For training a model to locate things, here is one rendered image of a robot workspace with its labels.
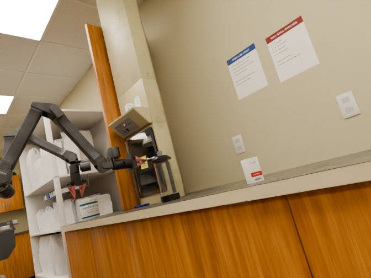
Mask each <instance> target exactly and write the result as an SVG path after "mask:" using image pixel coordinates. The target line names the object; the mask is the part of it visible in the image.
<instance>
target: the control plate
mask: <svg viewBox="0 0 371 278"><path fill-rule="evenodd" d="M127 122H128V123H127ZM133 125H134V126H133ZM131 127H132V128H131ZM138 127H139V126H138V125H137V124H136V123H134V122H133V121H132V120H131V119H130V118H128V119H126V120H125V121H123V122H122V123H121V124H119V125H118V126H117V127H115V129H116V130H117V131H118V132H119V133H121V134H122V135H123V136H126V135H127V134H129V133H131V132H132V131H134V130H135V129H137V128H138ZM129 128H130V129H129ZM126 129H128V130H129V132H128V131H127V130H126ZM124 131H126V132H124ZM122 132H123V133H122Z"/></svg>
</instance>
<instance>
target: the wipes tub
mask: <svg viewBox="0 0 371 278"><path fill-rule="evenodd" d="M79 207H80V211H81V217H82V221H86V220H90V219H93V218H97V217H100V213H99V207H98V201H97V197H93V198H90V199H85V200H82V201H79Z"/></svg>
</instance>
